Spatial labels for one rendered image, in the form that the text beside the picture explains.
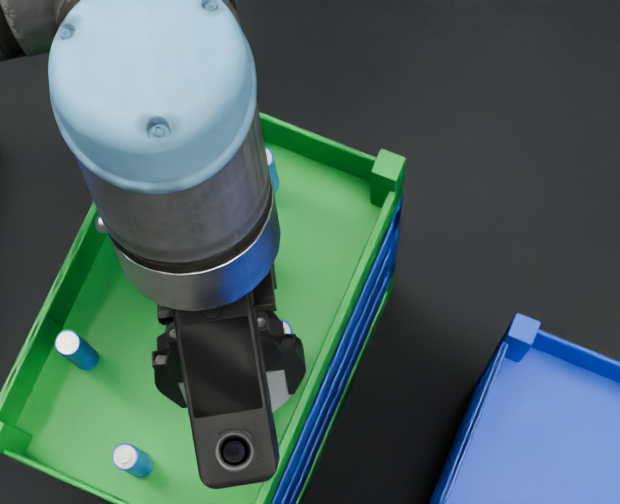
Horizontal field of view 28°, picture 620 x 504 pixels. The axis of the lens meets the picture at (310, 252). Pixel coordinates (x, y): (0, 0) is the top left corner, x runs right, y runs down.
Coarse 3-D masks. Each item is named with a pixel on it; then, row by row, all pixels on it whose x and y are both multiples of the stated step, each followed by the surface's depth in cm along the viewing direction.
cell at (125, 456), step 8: (120, 448) 86; (128, 448) 86; (136, 448) 86; (112, 456) 86; (120, 456) 85; (128, 456) 85; (136, 456) 85; (144, 456) 88; (120, 464) 85; (128, 464) 85; (136, 464) 86; (144, 464) 88; (152, 464) 91; (128, 472) 87; (136, 472) 88; (144, 472) 90
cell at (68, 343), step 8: (64, 336) 88; (72, 336) 88; (80, 336) 89; (56, 344) 87; (64, 344) 87; (72, 344) 87; (80, 344) 88; (88, 344) 91; (64, 352) 87; (72, 352) 87; (80, 352) 88; (88, 352) 90; (96, 352) 93; (72, 360) 89; (80, 360) 90; (88, 360) 91; (96, 360) 93; (80, 368) 93; (88, 368) 93
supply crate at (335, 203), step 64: (320, 192) 96; (384, 192) 92; (320, 256) 95; (64, 320) 94; (128, 320) 94; (320, 320) 94; (64, 384) 93; (128, 384) 93; (320, 384) 93; (0, 448) 86; (64, 448) 92; (192, 448) 92
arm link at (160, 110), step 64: (128, 0) 56; (192, 0) 56; (64, 64) 55; (128, 64) 55; (192, 64) 55; (64, 128) 56; (128, 128) 54; (192, 128) 54; (256, 128) 59; (128, 192) 57; (192, 192) 57; (256, 192) 61; (128, 256) 64; (192, 256) 62
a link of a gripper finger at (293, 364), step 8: (288, 336) 77; (280, 344) 76; (288, 344) 76; (296, 344) 76; (288, 352) 77; (296, 352) 77; (288, 360) 78; (296, 360) 78; (304, 360) 78; (280, 368) 78; (288, 368) 79; (296, 368) 79; (304, 368) 79; (288, 376) 80; (296, 376) 80; (288, 384) 81; (296, 384) 81; (288, 392) 82
